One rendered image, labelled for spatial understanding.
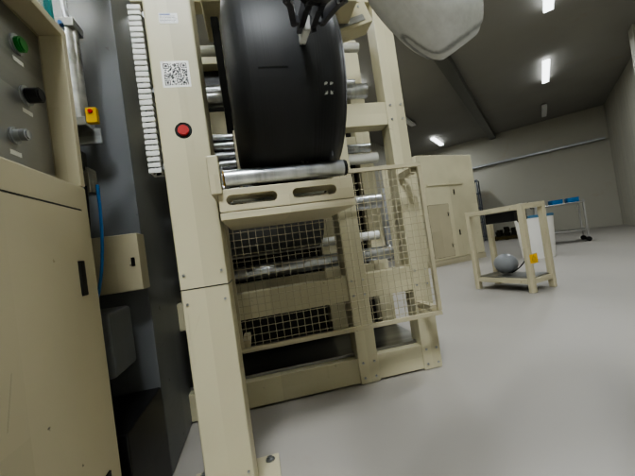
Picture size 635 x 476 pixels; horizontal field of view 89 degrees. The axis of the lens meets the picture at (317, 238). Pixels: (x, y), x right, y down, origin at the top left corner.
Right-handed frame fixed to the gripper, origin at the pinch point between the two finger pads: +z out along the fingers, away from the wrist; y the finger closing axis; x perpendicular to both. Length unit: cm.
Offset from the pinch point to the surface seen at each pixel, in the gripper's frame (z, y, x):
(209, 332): 14, 33, 71
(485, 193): 959, -815, 87
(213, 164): 8.9, 24.7, 26.6
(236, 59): 5.5, 15.6, 3.3
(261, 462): 24, 25, 121
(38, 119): 5, 59, 15
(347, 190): 9.0, -9.1, 36.4
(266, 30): 4.0, 8.1, -2.1
